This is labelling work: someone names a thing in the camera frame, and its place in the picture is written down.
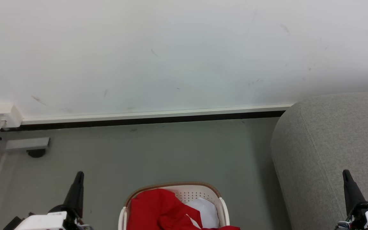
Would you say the white baseboard strip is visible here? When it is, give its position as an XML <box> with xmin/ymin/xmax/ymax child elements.
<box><xmin>21</xmin><ymin>103</ymin><xmax>294</xmax><ymax>125</ymax></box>

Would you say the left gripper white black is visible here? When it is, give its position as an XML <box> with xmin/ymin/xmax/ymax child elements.
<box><xmin>14</xmin><ymin>171</ymin><xmax>92</xmax><ymax>230</ymax></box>

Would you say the white wall socket box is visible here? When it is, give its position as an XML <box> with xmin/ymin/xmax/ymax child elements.
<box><xmin>0</xmin><ymin>103</ymin><xmax>23</xmax><ymax>130</ymax></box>

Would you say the grey metal floor bracket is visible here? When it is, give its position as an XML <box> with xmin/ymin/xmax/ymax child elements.
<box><xmin>4</xmin><ymin>137</ymin><xmax>50</xmax><ymax>152</ymax></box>

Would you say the white plastic laundry basket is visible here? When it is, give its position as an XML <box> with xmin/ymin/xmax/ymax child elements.
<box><xmin>118</xmin><ymin>182</ymin><xmax>230</xmax><ymax>230</ymax></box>

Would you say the grey fabric sofa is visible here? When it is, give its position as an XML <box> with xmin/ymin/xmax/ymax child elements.
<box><xmin>270</xmin><ymin>91</ymin><xmax>368</xmax><ymax>230</ymax></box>

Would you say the black round floor foot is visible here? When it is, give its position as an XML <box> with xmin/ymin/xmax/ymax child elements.
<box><xmin>27</xmin><ymin>149</ymin><xmax>46</xmax><ymax>158</ymax></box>

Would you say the red garment with white trim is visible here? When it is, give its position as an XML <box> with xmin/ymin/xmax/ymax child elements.
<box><xmin>126</xmin><ymin>188</ymin><xmax>241</xmax><ymax>230</ymax></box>

